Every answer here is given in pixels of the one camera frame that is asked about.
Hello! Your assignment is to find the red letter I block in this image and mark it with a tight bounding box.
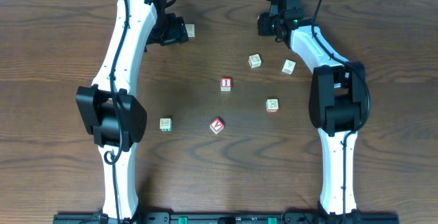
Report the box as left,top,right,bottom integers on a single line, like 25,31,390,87
220,77,232,92

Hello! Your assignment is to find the red letter A block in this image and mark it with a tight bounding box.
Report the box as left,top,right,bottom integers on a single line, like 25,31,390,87
209,119,224,134

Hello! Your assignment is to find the green edged picture block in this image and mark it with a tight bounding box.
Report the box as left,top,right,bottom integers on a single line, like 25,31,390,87
159,118,172,132

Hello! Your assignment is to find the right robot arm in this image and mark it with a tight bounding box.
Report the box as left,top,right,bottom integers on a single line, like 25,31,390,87
257,0,370,223

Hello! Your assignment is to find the snail picture block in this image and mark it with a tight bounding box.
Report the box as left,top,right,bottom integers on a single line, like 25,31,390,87
248,54,262,69

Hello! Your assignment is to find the red edged picture block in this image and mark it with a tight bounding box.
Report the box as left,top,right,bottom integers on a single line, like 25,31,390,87
266,99,279,112

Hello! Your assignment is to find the cream picture block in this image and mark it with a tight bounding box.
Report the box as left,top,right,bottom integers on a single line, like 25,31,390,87
281,60,296,75

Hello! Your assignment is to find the plain cream wooden block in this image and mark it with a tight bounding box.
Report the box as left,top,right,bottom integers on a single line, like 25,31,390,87
185,24,195,38

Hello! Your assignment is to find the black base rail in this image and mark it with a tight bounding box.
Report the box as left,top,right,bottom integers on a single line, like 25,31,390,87
53,211,400,224

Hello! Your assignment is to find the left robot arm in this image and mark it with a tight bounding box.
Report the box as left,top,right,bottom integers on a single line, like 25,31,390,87
76,0,188,223

